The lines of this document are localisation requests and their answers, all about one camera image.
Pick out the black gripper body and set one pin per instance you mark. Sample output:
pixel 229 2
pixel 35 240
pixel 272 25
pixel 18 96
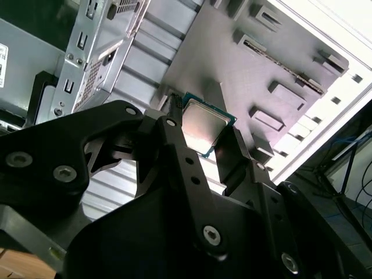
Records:
pixel 139 247

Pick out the silver CPU with green edge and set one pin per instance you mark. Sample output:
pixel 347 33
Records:
pixel 203 122

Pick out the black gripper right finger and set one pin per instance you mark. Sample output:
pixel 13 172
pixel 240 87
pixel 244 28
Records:
pixel 279 232

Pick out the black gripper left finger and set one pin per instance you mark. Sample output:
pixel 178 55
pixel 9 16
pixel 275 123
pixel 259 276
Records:
pixel 43 151

